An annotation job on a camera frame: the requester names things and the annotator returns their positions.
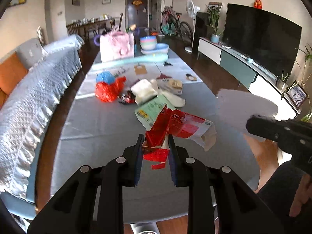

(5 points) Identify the torn red cardboard box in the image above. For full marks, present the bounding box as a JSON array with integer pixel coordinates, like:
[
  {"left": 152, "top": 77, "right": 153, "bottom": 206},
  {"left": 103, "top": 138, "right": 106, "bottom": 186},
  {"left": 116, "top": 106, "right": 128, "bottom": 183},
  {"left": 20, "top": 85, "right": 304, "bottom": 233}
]
[{"left": 143, "top": 106, "right": 217, "bottom": 170}]

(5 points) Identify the green wet wipes pack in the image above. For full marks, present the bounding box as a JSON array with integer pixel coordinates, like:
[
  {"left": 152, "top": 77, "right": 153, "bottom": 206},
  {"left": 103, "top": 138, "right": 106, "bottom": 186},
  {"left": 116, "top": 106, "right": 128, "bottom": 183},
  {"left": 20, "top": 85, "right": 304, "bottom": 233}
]
[{"left": 134, "top": 95, "right": 176, "bottom": 130}]

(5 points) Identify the yellow tissue pack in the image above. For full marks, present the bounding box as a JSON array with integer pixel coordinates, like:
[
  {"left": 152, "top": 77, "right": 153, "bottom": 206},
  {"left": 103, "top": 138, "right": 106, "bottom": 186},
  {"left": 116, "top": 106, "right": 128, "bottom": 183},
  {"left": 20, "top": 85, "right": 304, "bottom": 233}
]
[{"left": 158, "top": 79, "right": 183, "bottom": 95}]

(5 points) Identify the white torn paper box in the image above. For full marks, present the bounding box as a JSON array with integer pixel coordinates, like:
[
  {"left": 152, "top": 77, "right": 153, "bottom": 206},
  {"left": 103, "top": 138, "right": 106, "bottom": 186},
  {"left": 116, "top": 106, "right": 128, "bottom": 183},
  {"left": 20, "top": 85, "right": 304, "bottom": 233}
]
[{"left": 130, "top": 78, "right": 186, "bottom": 108}]

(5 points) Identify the person's right hand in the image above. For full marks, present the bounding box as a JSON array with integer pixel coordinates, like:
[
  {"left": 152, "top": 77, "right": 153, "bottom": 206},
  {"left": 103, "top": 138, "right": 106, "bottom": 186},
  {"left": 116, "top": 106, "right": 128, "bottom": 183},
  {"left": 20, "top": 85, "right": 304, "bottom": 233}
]
[{"left": 289, "top": 174, "right": 311, "bottom": 217}]

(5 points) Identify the framed photo on cabinet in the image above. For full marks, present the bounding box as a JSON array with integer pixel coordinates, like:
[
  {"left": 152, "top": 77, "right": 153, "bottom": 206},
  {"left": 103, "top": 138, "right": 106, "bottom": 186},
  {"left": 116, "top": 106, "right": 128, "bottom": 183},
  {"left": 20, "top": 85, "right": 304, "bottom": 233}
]
[{"left": 287, "top": 81, "right": 308, "bottom": 109}]

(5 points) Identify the white teal tv cabinet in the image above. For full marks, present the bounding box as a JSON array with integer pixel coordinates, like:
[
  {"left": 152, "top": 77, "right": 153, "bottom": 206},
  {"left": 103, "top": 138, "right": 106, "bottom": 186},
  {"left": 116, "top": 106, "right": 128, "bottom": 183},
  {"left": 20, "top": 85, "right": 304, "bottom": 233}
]
[{"left": 198, "top": 37, "right": 300, "bottom": 120}]

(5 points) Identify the black television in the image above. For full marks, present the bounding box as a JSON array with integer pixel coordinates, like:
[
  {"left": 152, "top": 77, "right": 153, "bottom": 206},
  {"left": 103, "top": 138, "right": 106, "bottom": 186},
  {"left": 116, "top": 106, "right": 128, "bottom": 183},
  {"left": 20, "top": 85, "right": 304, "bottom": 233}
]
[{"left": 222, "top": 3, "right": 302, "bottom": 76}]

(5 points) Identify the grey quilted sofa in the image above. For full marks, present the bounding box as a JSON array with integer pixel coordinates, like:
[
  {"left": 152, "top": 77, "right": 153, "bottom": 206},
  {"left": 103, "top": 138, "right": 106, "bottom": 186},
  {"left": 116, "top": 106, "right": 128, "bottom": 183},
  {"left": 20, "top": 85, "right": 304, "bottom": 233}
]
[{"left": 1, "top": 34, "right": 84, "bottom": 220}]

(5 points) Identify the red plastic bag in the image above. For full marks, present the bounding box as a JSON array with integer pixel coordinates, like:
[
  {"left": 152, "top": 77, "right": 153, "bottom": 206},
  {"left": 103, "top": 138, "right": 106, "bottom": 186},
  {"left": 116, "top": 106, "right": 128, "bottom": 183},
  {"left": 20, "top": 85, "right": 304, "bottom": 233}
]
[{"left": 95, "top": 76, "right": 126, "bottom": 103}]

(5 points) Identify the dark red snack wrapper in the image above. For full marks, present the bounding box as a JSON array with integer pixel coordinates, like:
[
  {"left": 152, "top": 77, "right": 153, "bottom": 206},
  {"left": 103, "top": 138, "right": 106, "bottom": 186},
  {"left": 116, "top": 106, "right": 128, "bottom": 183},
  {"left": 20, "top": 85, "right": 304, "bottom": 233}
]
[{"left": 118, "top": 90, "right": 135, "bottom": 105}]

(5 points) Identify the blue plastic bag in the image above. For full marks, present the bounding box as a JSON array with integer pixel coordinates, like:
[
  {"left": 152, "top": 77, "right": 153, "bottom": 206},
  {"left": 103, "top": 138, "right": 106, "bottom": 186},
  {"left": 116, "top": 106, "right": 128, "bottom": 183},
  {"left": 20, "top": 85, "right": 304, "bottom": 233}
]
[{"left": 96, "top": 71, "right": 115, "bottom": 85}]

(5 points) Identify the potted plant blue pot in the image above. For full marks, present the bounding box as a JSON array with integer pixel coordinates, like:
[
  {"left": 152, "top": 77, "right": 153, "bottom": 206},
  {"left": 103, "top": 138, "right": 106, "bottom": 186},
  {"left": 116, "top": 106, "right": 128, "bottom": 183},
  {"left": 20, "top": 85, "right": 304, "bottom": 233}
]
[{"left": 206, "top": 2, "right": 223, "bottom": 44}]

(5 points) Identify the blue oval tray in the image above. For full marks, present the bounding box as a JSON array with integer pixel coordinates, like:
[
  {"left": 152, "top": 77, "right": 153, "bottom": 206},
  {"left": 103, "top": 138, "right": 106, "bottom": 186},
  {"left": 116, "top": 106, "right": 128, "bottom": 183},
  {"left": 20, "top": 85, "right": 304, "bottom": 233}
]
[{"left": 141, "top": 43, "right": 169, "bottom": 55}]

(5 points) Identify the white standing fan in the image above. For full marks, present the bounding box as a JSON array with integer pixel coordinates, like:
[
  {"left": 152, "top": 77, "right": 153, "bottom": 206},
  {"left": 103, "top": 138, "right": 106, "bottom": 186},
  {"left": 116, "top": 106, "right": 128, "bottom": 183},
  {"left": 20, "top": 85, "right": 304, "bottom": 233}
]
[{"left": 184, "top": 0, "right": 201, "bottom": 53}]

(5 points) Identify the bicycle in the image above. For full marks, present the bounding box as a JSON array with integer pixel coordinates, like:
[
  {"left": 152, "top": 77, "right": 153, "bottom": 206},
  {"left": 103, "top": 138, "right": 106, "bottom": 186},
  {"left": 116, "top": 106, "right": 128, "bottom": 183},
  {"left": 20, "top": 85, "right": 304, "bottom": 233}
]
[{"left": 160, "top": 6, "right": 193, "bottom": 43}]

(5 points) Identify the pink tote bag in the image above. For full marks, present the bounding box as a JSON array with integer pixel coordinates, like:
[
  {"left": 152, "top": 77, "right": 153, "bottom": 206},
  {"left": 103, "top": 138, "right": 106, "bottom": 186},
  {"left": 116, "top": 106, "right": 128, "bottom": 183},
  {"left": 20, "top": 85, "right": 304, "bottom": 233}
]
[{"left": 100, "top": 25, "right": 134, "bottom": 63}]

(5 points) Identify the stack of pastel bowls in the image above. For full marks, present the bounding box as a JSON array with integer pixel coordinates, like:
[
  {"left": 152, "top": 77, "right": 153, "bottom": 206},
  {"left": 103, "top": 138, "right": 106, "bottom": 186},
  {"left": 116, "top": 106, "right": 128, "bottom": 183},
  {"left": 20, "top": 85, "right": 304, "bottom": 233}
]
[{"left": 140, "top": 35, "right": 157, "bottom": 51}]

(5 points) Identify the wooden dining table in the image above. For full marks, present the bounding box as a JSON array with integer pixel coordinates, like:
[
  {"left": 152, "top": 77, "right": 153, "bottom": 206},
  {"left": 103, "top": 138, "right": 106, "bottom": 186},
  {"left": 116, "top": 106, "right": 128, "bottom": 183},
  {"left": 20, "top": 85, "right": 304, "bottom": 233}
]
[{"left": 66, "top": 18, "right": 115, "bottom": 40}]

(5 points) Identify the dark front door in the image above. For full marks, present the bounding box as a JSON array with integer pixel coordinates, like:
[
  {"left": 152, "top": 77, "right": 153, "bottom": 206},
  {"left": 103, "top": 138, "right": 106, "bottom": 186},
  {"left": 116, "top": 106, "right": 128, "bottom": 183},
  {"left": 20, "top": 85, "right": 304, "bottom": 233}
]
[{"left": 127, "top": 0, "right": 148, "bottom": 28}]

